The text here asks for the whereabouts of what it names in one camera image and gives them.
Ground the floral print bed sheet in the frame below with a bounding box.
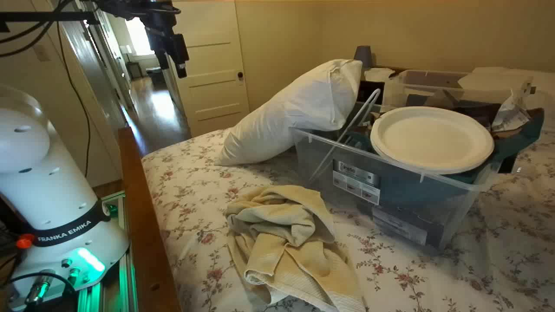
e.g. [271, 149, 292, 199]
[141, 127, 555, 312]

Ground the clear plastic storage bin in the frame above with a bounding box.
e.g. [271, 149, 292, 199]
[292, 123, 505, 250]

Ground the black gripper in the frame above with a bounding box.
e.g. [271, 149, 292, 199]
[141, 7, 191, 80]

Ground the black metal stand bar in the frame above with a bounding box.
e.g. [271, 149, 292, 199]
[0, 9, 101, 33]

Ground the clear plastic rod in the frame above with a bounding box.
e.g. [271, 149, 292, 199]
[309, 87, 384, 184]

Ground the black hanging cable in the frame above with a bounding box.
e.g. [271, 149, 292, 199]
[54, 23, 94, 179]

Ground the crinkled clear plastic bag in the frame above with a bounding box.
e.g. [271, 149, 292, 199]
[491, 80, 536, 137]

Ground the green lit robot mounting stand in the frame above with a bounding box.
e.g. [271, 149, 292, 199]
[75, 189, 141, 312]

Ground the cream waffle weave towel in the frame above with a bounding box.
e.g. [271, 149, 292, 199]
[224, 182, 368, 312]

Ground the large white pillow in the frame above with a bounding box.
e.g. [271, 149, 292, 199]
[216, 57, 365, 168]

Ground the brown wooden bed footboard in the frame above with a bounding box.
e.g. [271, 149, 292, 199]
[117, 127, 183, 312]

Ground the white paper plate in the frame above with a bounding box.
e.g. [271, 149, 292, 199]
[370, 104, 497, 177]

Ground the flat white pillow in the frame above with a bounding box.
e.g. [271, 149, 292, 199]
[458, 64, 555, 111]

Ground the small clear plastic container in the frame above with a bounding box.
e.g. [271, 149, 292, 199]
[384, 68, 471, 111]

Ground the white panel door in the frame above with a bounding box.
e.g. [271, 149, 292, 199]
[164, 0, 252, 139]

